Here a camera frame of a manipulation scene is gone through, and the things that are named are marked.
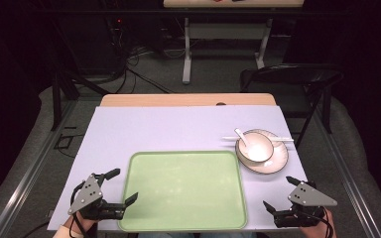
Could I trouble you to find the black metal stand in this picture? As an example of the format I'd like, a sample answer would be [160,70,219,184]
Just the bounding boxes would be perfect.
[50,69,111,132]

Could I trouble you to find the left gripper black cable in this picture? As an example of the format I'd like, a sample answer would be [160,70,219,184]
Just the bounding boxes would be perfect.
[69,180,87,238]

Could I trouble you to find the dark equipment box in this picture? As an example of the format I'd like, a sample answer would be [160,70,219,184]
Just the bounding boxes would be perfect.
[59,13,127,75]

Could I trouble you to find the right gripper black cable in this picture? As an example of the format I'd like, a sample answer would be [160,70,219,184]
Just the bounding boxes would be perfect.
[306,209,335,238]

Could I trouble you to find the lavender table mat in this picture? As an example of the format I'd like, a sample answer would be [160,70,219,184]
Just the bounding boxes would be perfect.
[47,105,309,232]

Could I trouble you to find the black folding chair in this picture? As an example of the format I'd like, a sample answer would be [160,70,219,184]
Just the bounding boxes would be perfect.
[239,62,345,148]

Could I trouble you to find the person's right hand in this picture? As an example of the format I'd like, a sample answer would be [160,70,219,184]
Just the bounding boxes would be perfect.
[299,209,337,238]

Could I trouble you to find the green plastic tray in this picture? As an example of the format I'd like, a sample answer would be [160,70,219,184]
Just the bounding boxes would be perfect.
[117,150,248,232]

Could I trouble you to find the white chopstick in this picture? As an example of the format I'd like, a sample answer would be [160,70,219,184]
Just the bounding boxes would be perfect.
[222,137,295,144]
[222,135,295,142]

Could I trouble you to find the white bowl with dark rim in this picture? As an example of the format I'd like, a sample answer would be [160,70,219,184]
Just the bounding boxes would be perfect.
[237,132,275,164]

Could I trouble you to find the black floor cable bundle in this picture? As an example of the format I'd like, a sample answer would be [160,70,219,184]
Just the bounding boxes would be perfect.
[110,18,175,95]

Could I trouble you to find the wooden table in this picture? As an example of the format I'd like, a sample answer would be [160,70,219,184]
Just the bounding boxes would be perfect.
[99,92,277,107]

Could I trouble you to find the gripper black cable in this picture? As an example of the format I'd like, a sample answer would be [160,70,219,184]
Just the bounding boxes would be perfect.
[69,180,87,238]
[306,209,335,238]

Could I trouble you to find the white plate with dark rim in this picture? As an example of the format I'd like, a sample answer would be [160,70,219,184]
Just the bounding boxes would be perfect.
[234,128,290,176]

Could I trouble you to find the person's left hand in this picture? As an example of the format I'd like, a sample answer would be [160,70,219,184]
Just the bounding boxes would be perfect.
[63,215,97,237]

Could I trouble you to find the white ceramic spoon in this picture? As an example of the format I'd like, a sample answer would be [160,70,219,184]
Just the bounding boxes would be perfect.
[233,128,253,150]

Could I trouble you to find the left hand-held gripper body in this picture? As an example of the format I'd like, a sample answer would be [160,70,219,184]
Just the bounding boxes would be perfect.
[67,173,127,221]

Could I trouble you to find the black horizontal bar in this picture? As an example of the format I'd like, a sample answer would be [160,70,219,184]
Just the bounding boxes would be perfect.
[29,8,345,16]

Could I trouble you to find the desk with white legs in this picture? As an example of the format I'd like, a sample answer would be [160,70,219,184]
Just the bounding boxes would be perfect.
[163,0,306,85]

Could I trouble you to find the aluminium floor rail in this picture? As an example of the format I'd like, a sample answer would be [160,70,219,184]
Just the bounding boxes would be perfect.
[0,98,78,238]
[312,104,381,238]

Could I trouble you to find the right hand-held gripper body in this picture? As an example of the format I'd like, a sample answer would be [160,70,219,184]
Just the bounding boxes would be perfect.
[273,179,338,229]

